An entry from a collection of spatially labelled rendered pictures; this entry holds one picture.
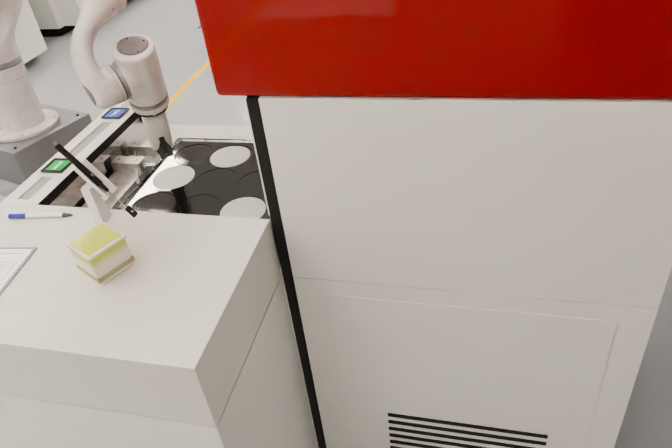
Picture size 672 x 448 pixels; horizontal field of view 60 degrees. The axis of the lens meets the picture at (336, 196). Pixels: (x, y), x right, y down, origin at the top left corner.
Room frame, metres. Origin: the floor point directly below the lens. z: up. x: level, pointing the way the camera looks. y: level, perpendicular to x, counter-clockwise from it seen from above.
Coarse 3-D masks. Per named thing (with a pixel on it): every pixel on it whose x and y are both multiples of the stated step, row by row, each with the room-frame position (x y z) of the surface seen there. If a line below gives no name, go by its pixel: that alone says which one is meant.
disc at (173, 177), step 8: (168, 168) 1.22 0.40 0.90; (176, 168) 1.22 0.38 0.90; (184, 168) 1.21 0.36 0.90; (160, 176) 1.19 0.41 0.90; (168, 176) 1.19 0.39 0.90; (176, 176) 1.18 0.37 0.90; (184, 176) 1.18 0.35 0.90; (192, 176) 1.17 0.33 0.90; (160, 184) 1.16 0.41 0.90; (168, 184) 1.15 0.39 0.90; (176, 184) 1.15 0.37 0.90; (184, 184) 1.14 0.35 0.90
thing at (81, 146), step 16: (128, 112) 1.44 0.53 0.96; (96, 128) 1.37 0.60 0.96; (112, 128) 1.36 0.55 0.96; (80, 144) 1.30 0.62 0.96; (96, 144) 1.28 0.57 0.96; (48, 160) 1.23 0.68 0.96; (80, 160) 1.21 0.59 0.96; (32, 176) 1.16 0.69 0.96; (48, 176) 1.15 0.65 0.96; (64, 176) 1.14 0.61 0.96; (16, 192) 1.10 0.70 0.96; (32, 192) 1.10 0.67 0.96; (48, 192) 1.08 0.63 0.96
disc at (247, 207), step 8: (240, 200) 1.05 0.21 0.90; (248, 200) 1.05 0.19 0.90; (256, 200) 1.04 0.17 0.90; (224, 208) 1.03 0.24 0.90; (232, 208) 1.02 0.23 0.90; (240, 208) 1.02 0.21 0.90; (248, 208) 1.02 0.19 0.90; (256, 208) 1.01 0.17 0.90; (264, 208) 1.01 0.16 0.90; (232, 216) 0.99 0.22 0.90; (240, 216) 0.99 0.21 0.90; (248, 216) 0.99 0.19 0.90; (256, 216) 0.98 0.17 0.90
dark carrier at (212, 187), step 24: (192, 144) 1.33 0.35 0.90; (216, 144) 1.32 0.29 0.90; (240, 144) 1.30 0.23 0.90; (192, 168) 1.21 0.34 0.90; (216, 168) 1.20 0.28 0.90; (240, 168) 1.18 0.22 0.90; (144, 192) 1.13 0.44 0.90; (168, 192) 1.12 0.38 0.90; (192, 192) 1.10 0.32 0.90; (216, 192) 1.09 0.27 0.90; (240, 192) 1.08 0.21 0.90; (264, 216) 0.98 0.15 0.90
